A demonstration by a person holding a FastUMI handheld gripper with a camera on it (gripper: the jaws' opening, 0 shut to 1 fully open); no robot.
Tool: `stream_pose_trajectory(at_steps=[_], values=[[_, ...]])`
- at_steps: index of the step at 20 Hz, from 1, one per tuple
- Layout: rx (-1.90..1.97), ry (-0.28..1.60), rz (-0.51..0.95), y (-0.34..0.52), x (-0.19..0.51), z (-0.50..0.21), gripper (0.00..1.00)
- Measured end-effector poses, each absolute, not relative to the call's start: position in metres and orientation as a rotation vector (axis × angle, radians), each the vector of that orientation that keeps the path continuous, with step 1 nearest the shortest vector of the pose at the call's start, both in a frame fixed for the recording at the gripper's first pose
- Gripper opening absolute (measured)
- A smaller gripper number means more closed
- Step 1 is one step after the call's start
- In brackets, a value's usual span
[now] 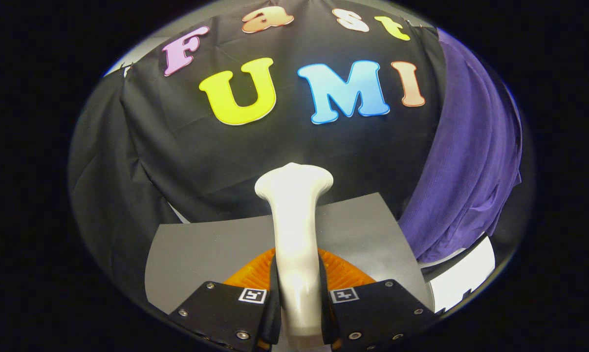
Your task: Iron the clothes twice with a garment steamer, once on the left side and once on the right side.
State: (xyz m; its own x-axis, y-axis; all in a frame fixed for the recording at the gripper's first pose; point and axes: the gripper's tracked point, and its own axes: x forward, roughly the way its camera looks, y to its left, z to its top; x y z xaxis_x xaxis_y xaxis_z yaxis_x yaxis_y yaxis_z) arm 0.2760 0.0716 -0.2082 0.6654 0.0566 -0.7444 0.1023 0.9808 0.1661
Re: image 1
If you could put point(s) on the white garment steamer head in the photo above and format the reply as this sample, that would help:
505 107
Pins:
294 234

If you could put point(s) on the grey metal cabinet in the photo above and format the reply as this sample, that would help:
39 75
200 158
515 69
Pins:
216 254

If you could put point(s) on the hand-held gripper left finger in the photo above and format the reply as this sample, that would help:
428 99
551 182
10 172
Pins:
226 313

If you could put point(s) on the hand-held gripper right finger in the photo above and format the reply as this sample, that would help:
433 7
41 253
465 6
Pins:
377 313

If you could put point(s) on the white floor sheet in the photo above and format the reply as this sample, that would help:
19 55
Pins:
463 278

